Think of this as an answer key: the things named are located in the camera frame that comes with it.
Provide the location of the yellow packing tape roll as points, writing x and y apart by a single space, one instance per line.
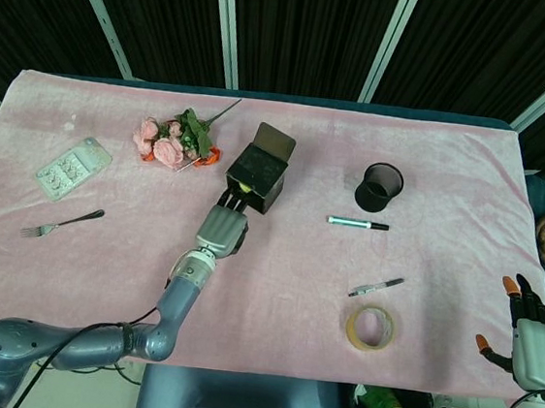
353 336

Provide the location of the green and black marker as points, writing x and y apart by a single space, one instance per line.
348 222

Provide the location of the clear black ballpoint pen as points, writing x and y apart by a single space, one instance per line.
373 287

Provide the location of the blue-grey robot torso base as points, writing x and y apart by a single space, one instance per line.
232 404

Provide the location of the silver blister pack tray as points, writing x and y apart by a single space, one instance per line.
68 173

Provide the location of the pink artificial rose bouquet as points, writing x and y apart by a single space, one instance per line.
166 149

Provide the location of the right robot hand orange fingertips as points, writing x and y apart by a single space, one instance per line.
539 354

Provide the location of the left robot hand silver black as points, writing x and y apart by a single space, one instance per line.
221 230

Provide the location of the metal fork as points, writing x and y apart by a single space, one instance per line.
60 225

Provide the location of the yellow tennis ball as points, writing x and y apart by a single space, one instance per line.
244 189

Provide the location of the black cardboard box open flap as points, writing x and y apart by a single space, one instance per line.
261 169

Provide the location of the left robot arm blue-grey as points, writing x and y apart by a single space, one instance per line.
180 296

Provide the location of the black mesh pen holder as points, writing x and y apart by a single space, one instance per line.
375 197

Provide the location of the pink plush table cloth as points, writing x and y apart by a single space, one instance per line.
293 284

